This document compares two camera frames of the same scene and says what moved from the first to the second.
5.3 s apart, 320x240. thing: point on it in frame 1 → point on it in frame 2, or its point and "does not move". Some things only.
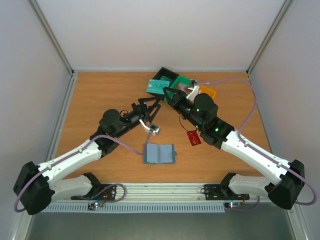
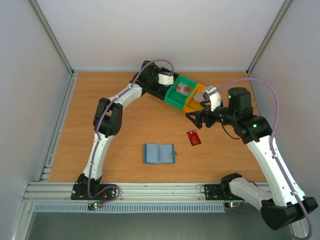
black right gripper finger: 171,102 → 206,105
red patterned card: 184,87 does not move
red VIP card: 193,138 does not move
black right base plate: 222,192 does not move
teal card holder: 157,153 does not move
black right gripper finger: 180,93 → 196,118
